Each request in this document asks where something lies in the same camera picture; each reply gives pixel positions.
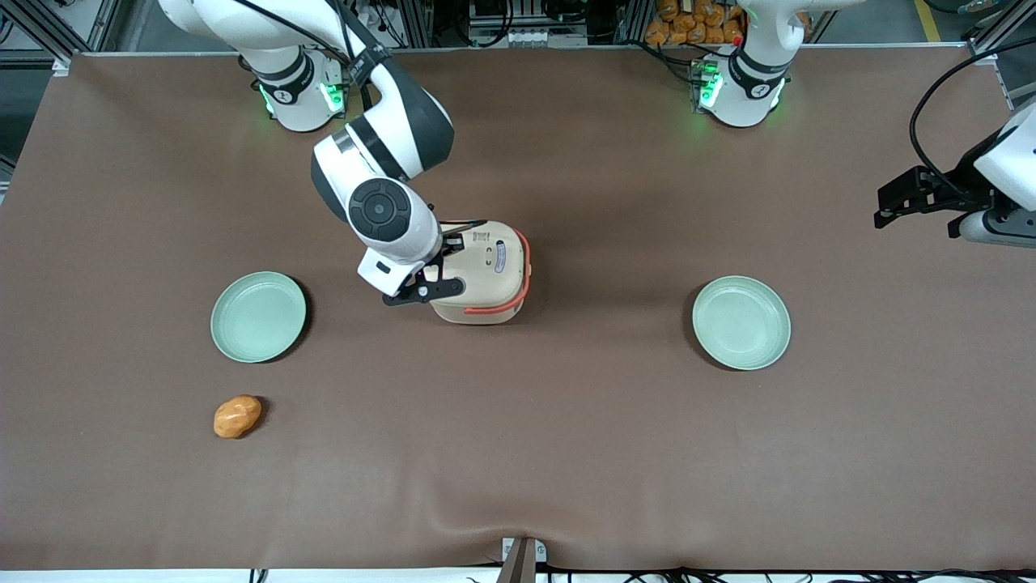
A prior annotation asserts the aluminium frame profile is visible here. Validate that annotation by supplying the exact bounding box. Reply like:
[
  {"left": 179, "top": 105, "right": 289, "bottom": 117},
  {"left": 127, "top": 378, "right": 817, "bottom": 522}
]
[
  {"left": 962, "top": 0, "right": 1036, "bottom": 59},
  {"left": 16, "top": 0, "right": 124, "bottom": 59}
]

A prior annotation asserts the white terminal block strip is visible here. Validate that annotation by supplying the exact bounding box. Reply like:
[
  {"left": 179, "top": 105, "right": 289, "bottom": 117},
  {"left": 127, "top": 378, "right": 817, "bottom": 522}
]
[{"left": 500, "top": 28, "right": 589, "bottom": 47}]

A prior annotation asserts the bag of orange bread rolls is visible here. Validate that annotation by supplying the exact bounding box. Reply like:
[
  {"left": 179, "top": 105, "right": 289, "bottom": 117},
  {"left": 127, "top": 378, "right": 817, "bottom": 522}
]
[{"left": 644, "top": 0, "right": 747, "bottom": 47}]

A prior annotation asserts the cream rice cooker orange handle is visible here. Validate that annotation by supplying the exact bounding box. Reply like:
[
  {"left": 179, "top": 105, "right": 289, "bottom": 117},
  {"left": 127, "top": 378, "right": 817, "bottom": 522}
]
[{"left": 427, "top": 219, "right": 533, "bottom": 326}]

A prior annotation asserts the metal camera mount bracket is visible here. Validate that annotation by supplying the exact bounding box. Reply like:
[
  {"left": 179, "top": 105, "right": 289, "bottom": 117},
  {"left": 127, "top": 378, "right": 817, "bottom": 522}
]
[{"left": 495, "top": 537, "right": 549, "bottom": 583}]

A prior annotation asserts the pale green round plate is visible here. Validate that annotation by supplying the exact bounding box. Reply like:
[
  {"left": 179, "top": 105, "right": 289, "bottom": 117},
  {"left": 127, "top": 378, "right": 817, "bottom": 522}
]
[
  {"left": 690, "top": 275, "right": 792, "bottom": 372},
  {"left": 210, "top": 270, "right": 308, "bottom": 364}
]

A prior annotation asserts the brown table mat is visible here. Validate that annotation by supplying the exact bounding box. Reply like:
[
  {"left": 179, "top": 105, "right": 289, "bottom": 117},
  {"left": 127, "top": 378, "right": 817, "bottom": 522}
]
[{"left": 0, "top": 45, "right": 1036, "bottom": 572}]

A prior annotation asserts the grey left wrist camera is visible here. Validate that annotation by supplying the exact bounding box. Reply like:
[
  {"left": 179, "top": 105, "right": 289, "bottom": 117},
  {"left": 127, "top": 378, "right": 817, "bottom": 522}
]
[{"left": 947, "top": 208, "right": 1036, "bottom": 249}]

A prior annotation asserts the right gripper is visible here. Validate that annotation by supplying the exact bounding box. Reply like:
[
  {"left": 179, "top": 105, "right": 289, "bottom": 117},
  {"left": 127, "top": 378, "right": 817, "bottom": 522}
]
[{"left": 357, "top": 235, "right": 467, "bottom": 308}]

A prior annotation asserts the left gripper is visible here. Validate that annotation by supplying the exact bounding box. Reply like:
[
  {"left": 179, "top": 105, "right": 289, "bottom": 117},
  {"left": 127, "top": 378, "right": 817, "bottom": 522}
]
[{"left": 873, "top": 146, "right": 1008, "bottom": 231}]

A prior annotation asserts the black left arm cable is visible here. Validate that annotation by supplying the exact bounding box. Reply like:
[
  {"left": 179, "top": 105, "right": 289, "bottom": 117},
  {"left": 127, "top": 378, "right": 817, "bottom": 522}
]
[{"left": 909, "top": 36, "right": 1036, "bottom": 205}]

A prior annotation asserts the orange-brown bread roll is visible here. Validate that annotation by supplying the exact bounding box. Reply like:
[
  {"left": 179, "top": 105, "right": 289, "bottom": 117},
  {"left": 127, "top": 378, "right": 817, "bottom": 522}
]
[{"left": 213, "top": 394, "right": 263, "bottom": 440}]

